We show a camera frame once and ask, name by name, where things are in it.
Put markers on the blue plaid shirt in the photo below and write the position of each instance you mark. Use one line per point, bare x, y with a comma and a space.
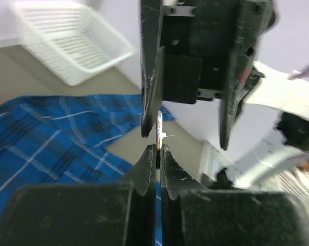
62, 140

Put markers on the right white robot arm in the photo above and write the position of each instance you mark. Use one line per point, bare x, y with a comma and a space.
284, 147

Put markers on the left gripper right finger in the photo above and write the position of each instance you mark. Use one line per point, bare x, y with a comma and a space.
192, 214

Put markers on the round brooch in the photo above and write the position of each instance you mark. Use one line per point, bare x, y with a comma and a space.
160, 135

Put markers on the white plastic basket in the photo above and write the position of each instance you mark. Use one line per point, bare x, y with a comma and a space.
70, 39

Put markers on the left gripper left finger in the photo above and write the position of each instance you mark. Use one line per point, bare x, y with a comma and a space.
116, 213

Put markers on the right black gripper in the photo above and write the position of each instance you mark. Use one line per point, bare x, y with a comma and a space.
197, 37

